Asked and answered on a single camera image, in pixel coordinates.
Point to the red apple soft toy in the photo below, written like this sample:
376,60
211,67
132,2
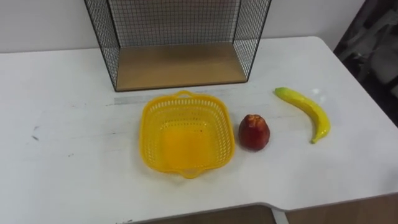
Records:
254,133

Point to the yellow banana soft toy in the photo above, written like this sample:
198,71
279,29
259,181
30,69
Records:
311,109

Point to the yellow plastic basket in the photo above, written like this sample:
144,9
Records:
186,146

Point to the white desk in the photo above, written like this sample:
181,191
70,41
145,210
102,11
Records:
77,174

